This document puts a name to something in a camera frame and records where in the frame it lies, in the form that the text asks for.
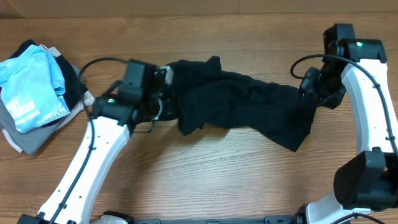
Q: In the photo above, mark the black folded shirt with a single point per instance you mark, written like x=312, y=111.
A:
x=68, y=72

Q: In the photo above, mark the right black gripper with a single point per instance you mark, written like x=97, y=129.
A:
x=307, y=84

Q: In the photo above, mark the beige folded shirt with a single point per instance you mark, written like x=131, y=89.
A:
x=85, y=98

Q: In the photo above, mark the grey folded shirt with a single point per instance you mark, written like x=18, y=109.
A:
x=28, y=140

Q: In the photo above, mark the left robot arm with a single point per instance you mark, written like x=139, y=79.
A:
x=139, y=97

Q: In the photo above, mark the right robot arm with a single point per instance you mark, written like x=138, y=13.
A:
x=356, y=68

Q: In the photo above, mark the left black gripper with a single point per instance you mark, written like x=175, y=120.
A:
x=168, y=102

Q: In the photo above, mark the light blue folded shirt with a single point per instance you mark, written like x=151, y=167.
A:
x=34, y=64

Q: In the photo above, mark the black t-shirt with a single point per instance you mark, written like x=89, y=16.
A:
x=207, y=94

